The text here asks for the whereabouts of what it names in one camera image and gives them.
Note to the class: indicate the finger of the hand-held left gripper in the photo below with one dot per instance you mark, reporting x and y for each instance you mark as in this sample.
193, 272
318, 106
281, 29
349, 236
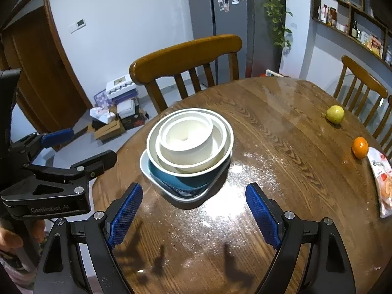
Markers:
58, 137
95, 162

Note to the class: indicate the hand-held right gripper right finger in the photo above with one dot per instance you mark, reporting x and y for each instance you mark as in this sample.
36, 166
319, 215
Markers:
263, 214

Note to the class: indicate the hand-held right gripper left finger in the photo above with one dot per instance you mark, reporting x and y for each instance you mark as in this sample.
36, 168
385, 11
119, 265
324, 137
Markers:
127, 214

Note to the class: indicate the blue square plate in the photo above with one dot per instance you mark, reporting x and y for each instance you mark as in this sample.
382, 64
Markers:
165, 179

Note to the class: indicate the large white bowl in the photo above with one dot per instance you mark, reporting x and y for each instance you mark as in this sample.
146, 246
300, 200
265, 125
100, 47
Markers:
190, 170

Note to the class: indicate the white cylindrical bowl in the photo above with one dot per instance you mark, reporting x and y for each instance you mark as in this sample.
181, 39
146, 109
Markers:
183, 150

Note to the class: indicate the small white bowl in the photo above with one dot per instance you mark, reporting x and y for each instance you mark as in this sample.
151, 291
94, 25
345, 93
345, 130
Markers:
219, 141

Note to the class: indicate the person's left forearm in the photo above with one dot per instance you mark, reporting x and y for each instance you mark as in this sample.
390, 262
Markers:
12, 269

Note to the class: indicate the person's left hand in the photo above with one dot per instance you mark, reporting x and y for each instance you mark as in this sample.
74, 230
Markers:
9, 239

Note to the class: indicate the brown cardboard box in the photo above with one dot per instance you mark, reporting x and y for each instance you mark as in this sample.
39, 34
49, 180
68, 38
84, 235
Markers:
108, 130

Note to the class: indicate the white crumpled paper bag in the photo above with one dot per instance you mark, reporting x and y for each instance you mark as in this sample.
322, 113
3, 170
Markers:
102, 115

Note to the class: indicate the dark cardboard box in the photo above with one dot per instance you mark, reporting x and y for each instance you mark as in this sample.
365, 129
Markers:
134, 119

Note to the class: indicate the purple box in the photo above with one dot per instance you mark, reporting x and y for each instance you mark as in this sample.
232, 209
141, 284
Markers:
102, 98

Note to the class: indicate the brown wooden door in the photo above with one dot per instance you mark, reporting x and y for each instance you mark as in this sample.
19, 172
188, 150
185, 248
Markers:
36, 73

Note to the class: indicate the orange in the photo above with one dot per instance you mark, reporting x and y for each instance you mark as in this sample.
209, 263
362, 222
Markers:
360, 148

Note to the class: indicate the green pear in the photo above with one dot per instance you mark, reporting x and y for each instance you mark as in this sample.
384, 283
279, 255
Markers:
335, 115

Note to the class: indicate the cake roll snack bag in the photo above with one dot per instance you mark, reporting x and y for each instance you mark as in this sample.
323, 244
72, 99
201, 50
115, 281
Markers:
382, 174

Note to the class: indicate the wooden chair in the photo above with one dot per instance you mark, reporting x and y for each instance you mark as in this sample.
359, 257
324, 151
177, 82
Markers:
183, 52
387, 119
361, 73

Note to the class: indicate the grey refrigerator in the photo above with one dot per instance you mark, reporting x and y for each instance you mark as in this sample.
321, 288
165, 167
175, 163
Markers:
232, 36

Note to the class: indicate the hanging green plant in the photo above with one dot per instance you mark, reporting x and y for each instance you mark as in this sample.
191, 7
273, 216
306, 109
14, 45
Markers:
277, 12

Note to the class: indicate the white wall thermostat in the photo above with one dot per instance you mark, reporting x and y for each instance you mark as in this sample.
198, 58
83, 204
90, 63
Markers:
78, 26

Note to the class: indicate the wall shelf with jars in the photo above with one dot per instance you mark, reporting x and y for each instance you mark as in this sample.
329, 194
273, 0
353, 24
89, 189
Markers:
358, 15

